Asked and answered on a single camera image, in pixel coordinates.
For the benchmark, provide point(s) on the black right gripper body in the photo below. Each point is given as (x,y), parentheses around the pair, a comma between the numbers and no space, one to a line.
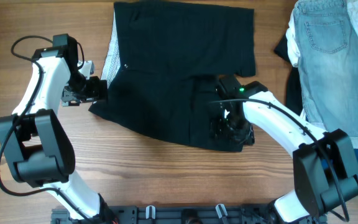
(236,128)

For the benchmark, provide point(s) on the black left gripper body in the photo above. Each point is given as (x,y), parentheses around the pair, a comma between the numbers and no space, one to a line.
(80,88)

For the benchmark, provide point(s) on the black shorts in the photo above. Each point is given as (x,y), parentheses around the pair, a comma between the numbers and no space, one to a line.
(171,56)

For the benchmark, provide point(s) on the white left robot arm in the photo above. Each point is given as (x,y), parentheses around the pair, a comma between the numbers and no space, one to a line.
(36,155)

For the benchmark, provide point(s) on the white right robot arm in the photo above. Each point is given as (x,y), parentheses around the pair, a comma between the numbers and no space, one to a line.
(325,168)

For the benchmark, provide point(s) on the black garment in pile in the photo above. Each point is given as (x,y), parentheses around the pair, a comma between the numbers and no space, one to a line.
(293,97)

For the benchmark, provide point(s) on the light blue denim shorts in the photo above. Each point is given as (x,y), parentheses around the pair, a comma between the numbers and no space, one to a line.
(328,65)

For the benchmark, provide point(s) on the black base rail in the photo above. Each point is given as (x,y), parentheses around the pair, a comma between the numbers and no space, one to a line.
(179,214)

